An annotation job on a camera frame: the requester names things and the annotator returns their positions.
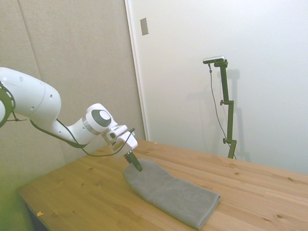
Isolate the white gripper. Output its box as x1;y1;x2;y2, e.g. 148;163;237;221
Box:
108;131;143;172

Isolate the grey terry towel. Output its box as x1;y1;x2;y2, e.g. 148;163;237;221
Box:
122;158;221;231

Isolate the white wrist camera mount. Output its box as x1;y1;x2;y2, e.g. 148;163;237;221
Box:
102;125;128;145

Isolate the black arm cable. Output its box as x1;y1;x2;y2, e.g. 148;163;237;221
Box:
0;81;136;157

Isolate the white door frame trim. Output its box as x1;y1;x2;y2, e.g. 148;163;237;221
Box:
124;0;151;141

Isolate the dark green camera stand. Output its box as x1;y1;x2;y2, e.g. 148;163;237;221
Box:
214;59;238;159

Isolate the grey exterior camera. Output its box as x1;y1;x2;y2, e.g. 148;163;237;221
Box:
203;55;227;64

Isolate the grey wall switch plate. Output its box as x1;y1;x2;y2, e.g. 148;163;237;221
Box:
140;17;150;36

